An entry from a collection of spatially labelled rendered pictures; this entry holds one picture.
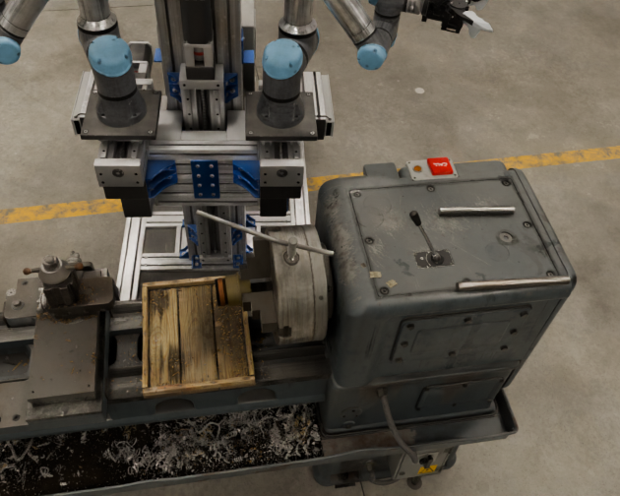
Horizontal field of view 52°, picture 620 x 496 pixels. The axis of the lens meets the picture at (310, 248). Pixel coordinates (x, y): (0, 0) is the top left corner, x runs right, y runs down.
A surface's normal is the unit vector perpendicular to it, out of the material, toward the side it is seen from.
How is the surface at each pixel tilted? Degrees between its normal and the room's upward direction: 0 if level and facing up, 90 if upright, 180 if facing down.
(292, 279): 31
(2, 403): 0
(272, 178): 90
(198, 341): 0
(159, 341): 0
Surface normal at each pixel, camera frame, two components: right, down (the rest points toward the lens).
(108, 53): 0.12, -0.53
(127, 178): 0.06, 0.78
